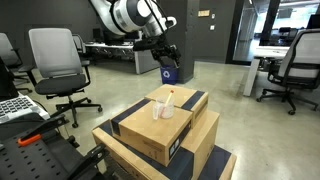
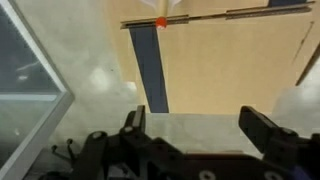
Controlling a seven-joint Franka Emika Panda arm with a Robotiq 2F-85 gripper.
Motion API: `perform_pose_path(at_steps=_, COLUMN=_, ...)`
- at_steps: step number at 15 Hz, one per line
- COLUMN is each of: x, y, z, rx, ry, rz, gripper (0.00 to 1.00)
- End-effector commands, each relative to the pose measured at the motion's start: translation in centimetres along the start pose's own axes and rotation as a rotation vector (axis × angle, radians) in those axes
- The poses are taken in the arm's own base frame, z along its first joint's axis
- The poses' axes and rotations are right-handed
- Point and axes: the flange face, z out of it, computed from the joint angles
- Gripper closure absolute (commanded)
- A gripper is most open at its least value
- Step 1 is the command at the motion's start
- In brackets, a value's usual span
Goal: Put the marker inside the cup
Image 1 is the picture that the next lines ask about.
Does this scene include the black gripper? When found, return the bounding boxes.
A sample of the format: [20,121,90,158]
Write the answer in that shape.
[151,35,183,68]

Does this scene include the orange capped white marker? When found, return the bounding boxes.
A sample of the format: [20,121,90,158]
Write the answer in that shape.
[159,89,175,118]

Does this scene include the clear plastic measuring cup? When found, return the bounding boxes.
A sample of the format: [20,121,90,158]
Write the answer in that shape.
[152,95,176,121]

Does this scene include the blue recycling bin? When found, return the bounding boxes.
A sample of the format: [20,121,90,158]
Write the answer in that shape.
[160,65,179,86]

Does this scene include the grey white office desk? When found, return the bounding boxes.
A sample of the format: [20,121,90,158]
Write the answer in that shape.
[84,41,164,75]

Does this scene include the small cardboard box dark tape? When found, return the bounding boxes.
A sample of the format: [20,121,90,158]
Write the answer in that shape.
[144,83,209,129]

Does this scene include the small cardboard box printed label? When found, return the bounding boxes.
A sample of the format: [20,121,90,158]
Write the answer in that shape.
[110,97,194,168]

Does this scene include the large cardboard box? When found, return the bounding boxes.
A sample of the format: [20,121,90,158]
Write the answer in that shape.
[91,109,221,180]

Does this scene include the grey mesh office chair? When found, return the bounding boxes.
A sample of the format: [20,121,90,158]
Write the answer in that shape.
[27,27,104,129]
[71,33,98,68]
[0,32,34,94]

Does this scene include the long white office desk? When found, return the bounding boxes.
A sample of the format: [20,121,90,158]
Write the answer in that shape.
[243,45,291,98]

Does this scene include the flat cardboard box dark tape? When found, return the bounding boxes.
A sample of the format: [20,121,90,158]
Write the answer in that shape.
[196,143,238,180]

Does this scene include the black office chair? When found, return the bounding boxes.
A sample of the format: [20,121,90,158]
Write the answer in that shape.
[278,26,299,43]

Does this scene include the silver laptop black keys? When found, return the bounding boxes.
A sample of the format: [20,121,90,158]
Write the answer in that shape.
[0,56,51,125]

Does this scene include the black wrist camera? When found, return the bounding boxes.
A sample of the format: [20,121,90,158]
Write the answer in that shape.
[132,38,161,52]

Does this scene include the beige wall sign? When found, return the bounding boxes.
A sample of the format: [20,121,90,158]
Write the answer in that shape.
[197,9,211,18]

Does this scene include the black clamp orange handle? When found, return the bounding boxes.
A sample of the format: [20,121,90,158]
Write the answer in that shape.
[64,143,111,180]
[16,113,68,148]

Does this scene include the white mesh black frame chair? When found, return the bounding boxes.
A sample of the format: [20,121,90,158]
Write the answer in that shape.
[255,28,320,116]

